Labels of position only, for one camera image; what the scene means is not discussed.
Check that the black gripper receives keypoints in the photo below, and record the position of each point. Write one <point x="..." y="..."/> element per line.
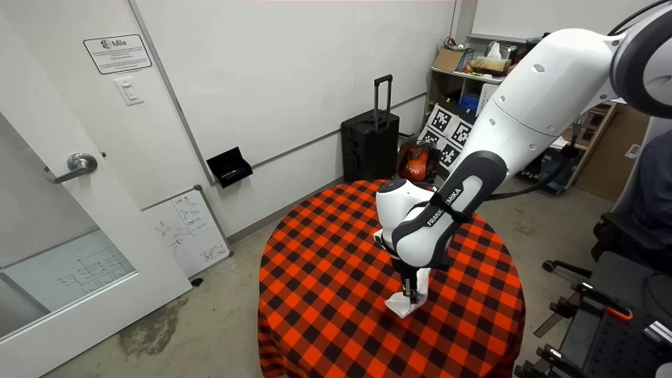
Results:
<point x="413" y="279"/>

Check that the white towel with blue stripes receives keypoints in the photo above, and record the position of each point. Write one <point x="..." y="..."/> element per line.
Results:
<point x="399" y="304"/>

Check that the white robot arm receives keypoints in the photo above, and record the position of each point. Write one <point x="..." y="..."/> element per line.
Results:
<point x="557" y="80"/>

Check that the red black checkered tablecloth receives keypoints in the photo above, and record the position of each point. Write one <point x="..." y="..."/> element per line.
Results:
<point x="324" y="283"/>

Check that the black suitcase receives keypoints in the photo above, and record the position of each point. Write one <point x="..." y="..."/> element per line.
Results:
<point x="370" y="144"/>

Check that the fiducial marker board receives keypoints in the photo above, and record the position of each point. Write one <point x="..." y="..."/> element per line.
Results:
<point x="446" y="129"/>

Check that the black orange clamp near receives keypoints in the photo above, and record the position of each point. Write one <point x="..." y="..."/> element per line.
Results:
<point x="587" y="293"/>

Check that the black perforated mounting board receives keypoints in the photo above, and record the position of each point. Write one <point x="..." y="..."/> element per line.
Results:
<point x="596" y="345"/>

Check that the wooden shelf unit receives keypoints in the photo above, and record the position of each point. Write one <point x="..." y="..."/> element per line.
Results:
<point x="464" y="74"/>

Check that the small whiteboard on floor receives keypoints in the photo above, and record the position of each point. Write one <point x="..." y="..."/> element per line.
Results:
<point x="189" y="231"/>

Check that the black office chair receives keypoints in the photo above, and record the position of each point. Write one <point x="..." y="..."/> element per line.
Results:
<point x="639" y="226"/>

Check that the black wall tray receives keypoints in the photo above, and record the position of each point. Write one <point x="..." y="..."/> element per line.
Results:
<point x="229" y="166"/>

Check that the white light switch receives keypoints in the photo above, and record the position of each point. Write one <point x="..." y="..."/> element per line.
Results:
<point x="126" y="90"/>

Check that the white door with handle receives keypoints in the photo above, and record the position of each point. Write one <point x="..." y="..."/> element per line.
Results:
<point x="76" y="257"/>

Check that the white wall sign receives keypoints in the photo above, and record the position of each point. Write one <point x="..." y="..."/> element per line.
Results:
<point x="117" y="53"/>

